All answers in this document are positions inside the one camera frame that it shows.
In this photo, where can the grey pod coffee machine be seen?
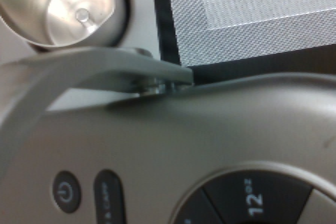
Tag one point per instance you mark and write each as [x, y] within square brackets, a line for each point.
[129, 140]

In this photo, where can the grey woven placemat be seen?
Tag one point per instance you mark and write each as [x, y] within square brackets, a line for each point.
[226, 30]

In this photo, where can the steel milk frother jug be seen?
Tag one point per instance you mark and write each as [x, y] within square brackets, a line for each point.
[66, 23]

